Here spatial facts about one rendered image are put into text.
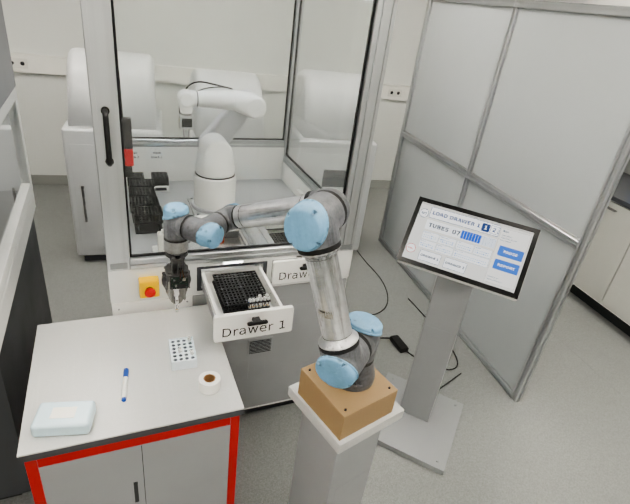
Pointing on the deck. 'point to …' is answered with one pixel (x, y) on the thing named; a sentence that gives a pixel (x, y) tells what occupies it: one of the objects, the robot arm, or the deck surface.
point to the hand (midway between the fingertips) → (176, 298)
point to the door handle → (107, 136)
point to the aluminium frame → (94, 32)
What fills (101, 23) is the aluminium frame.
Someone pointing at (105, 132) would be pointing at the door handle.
